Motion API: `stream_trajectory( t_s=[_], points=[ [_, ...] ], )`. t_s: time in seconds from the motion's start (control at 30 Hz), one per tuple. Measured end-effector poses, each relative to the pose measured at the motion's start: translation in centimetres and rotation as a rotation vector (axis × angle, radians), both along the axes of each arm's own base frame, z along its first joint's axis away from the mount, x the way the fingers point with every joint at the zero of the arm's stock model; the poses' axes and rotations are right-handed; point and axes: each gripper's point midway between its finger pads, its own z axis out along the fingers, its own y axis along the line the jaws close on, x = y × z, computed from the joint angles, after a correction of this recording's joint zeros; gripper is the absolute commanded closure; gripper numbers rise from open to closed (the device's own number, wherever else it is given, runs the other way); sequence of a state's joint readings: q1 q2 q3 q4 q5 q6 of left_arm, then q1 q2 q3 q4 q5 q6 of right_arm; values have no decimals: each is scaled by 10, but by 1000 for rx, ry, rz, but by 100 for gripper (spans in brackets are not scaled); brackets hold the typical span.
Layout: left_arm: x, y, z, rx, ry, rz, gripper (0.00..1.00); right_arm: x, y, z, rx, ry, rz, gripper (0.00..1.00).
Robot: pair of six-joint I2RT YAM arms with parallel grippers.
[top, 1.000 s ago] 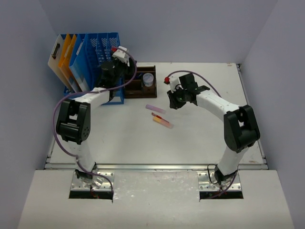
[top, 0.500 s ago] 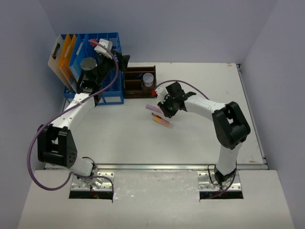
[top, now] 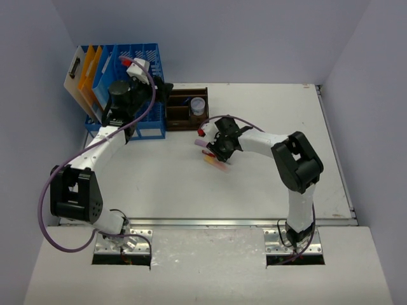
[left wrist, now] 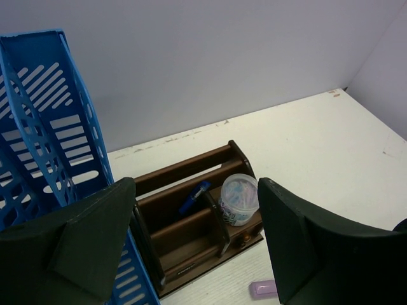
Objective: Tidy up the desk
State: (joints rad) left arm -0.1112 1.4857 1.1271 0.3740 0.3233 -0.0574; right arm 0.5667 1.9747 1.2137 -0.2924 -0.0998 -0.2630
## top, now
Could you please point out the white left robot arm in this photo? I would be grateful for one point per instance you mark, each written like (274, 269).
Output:
(74, 191)

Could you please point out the orange binder folder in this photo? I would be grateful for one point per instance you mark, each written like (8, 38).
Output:
(85, 85)

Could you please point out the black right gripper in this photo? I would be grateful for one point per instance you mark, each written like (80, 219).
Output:
(220, 155)

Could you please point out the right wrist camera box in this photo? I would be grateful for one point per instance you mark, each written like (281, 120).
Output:
(208, 132)

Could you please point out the pink eraser stick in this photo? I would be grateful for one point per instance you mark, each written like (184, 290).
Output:
(201, 143)

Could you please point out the white clipboard with metal clip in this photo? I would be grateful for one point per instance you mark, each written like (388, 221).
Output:
(72, 81)

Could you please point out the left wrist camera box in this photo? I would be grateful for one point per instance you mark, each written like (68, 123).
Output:
(134, 71)

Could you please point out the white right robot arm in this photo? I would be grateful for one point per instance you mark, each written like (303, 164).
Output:
(298, 165)

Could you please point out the small clear round container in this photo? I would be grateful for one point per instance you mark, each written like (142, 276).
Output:
(197, 106)

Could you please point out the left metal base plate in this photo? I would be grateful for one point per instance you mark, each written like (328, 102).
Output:
(138, 243)

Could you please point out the metal rail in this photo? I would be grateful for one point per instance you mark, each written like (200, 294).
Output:
(194, 222)

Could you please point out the dark brown wooden organizer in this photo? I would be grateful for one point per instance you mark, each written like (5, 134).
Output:
(178, 116)

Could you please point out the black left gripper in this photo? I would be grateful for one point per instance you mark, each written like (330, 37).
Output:
(158, 88)

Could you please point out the metal base plate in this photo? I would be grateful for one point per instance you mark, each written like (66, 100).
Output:
(138, 243)
(276, 243)

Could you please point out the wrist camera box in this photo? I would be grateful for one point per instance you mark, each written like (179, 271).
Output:
(208, 132)
(134, 71)

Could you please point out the blue folder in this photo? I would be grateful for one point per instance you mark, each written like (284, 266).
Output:
(105, 74)

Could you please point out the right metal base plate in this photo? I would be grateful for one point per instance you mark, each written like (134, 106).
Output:
(276, 243)

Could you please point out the blue plastic file rack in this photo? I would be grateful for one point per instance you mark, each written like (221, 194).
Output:
(152, 126)

